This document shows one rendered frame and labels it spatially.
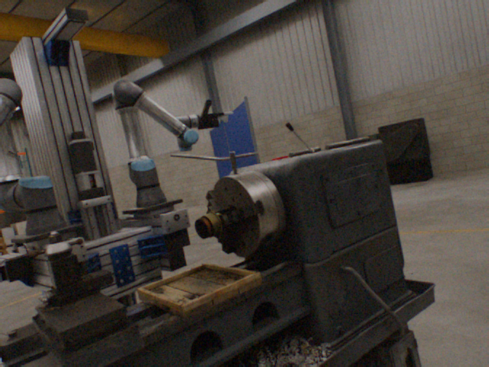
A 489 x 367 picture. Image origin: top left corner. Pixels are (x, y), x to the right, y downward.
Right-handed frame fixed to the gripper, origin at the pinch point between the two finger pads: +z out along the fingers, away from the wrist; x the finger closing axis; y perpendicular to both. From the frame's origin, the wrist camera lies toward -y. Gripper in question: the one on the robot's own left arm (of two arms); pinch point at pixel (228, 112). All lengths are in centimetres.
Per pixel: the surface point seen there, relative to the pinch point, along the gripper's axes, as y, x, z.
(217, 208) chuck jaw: 35, 78, -41
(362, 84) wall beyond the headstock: -32, -681, 687
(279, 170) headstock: 25, 85, -17
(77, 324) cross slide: 46, 114, -93
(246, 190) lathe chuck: 29, 89, -33
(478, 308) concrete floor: 153, 45, 139
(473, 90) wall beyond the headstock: 29, -443, 812
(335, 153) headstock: 23, 87, 7
